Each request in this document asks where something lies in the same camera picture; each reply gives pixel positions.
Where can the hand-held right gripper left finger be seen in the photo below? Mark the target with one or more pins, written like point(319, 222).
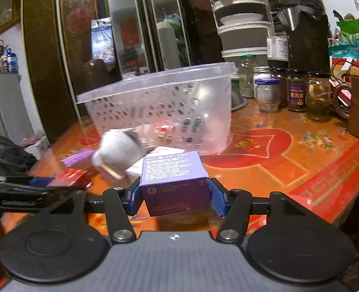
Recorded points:
point(133, 197)

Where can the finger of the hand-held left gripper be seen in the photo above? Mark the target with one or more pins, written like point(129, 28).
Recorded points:
point(21, 181)
point(30, 199)

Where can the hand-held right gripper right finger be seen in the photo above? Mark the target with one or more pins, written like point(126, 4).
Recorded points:
point(218, 201)

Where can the purple cardboard box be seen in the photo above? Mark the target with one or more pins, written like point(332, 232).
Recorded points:
point(173, 185)

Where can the clear plastic basket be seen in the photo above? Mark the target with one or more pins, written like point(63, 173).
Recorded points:
point(155, 97)

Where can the black plastic bag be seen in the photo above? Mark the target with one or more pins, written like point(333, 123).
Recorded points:
point(6, 155)

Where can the red packet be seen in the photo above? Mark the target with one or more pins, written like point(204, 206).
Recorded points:
point(67, 177)

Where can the flat white box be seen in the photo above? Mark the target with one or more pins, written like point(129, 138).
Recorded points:
point(164, 152)

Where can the purple packet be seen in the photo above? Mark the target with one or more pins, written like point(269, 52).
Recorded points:
point(76, 159)

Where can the small red items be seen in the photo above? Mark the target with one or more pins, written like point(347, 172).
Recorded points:
point(163, 130)

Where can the grey refrigerator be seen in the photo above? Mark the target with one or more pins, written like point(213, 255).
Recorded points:
point(6, 106)

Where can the metal bowl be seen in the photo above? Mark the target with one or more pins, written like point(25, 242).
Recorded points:
point(238, 100)

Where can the clear jar blue lid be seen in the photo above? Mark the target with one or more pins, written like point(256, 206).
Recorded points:
point(267, 95)

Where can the blue plastic bottle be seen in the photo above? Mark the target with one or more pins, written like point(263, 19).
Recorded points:
point(12, 63)

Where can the tall clear glass jar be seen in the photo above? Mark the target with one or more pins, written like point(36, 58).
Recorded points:
point(246, 76)

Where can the small dark jar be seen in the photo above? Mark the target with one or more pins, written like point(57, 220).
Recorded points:
point(279, 85)

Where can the dark jar with purple label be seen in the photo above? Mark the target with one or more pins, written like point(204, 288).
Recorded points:
point(296, 92)

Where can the glass jar with black lid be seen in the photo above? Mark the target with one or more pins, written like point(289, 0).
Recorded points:
point(318, 97)

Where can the dark wooden glass-door cabinet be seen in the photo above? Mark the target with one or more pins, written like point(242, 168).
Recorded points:
point(76, 36)

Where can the stack of clear food containers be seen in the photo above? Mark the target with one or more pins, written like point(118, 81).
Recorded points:
point(243, 21)

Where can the green shopping bag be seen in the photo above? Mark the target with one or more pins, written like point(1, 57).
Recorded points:
point(352, 39)

